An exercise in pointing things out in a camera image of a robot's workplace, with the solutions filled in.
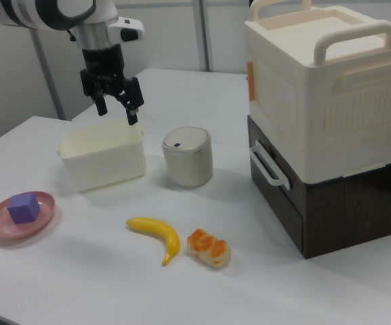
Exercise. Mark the cream plastic bin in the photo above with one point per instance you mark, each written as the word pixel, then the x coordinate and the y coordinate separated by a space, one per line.
pixel 107 169

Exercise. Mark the dark brown wooden drawer cabinet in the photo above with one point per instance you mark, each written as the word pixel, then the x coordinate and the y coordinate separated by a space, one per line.
pixel 344 216

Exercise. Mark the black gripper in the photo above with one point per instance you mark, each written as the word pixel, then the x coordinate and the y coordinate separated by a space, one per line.
pixel 103 66

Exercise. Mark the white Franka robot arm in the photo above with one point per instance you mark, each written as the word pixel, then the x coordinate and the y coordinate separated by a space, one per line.
pixel 29 13

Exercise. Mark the yellow banana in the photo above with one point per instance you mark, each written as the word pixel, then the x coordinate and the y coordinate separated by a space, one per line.
pixel 166 233

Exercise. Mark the orange glazed bread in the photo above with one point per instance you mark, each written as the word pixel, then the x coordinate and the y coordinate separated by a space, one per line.
pixel 208 250

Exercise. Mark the purple cube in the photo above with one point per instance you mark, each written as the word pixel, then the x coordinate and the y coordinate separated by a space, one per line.
pixel 22 211

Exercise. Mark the small beige trash can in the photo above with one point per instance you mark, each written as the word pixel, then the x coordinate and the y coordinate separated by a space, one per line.
pixel 188 162

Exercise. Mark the cream toy microwave box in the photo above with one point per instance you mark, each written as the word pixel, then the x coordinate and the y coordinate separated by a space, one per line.
pixel 300 101

